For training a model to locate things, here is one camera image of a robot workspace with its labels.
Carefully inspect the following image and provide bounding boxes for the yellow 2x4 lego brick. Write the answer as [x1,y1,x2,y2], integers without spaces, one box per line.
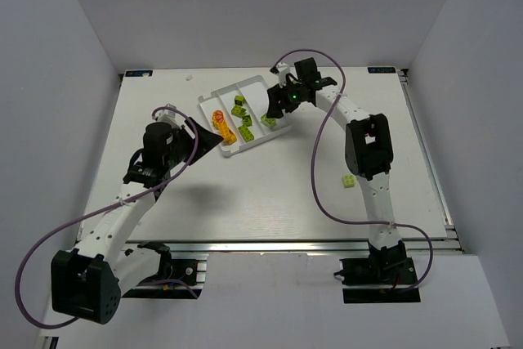
[216,120,237,145]

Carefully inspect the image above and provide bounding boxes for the green 2x4 lego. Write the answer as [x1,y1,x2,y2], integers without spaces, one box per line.
[260,114,277,128]

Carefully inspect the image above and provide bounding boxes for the yellow round butterfly lego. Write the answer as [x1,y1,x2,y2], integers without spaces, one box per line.
[212,110,226,128]

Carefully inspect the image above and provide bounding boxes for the green 2x2 lego upturned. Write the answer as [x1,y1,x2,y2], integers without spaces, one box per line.
[242,115,253,127]

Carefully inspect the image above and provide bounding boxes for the green 2x4 lego brick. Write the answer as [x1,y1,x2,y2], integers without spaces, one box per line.
[238,124,255,143]

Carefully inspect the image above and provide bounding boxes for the green 2x2 lego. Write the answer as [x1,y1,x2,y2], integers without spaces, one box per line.
[342,175,356,188]
[234,96,245,106]

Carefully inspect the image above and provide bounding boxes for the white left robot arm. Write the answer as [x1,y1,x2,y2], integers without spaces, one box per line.
[51,117,223,324]

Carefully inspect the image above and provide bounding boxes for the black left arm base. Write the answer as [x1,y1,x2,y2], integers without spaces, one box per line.
[121,242,207,300]

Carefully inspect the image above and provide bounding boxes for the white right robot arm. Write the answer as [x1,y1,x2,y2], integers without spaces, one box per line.
[266,58,406,257]

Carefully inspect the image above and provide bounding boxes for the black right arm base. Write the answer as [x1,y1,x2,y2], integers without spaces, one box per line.
[333,241,421,304]

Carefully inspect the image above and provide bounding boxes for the white three-compartment tray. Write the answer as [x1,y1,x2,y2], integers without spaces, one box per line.
[199,75,291,158]

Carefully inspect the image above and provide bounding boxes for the blue label right corner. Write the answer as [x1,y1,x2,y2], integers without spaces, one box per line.
[367,66,396,74]

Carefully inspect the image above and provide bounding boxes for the blue label corner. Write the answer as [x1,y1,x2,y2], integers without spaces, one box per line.
[124,69,153,78]
[367,66,396,74]

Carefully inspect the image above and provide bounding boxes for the blue label left corner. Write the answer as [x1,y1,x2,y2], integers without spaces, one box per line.
[124,69,153,78]

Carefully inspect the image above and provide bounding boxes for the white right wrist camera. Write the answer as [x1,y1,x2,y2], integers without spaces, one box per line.
[270,62,291,87]

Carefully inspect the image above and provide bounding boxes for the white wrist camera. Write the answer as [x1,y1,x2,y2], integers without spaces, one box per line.
[270,62,291,87]
[151,104,178,128]

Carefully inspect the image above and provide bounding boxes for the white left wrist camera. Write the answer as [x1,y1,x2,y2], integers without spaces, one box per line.
[151,104,178,128]

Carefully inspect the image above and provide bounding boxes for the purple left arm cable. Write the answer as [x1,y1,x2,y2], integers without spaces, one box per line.
[14,107,200,329]

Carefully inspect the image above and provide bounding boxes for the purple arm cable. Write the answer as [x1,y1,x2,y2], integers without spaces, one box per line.
[270,49,434,293]
[14,107,200,329]

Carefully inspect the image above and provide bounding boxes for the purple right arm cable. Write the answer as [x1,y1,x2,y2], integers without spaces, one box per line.
[270,49,434,293]

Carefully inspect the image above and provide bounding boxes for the aluminium table frame rail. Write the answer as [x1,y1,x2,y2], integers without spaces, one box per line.
[77,238,463,256]

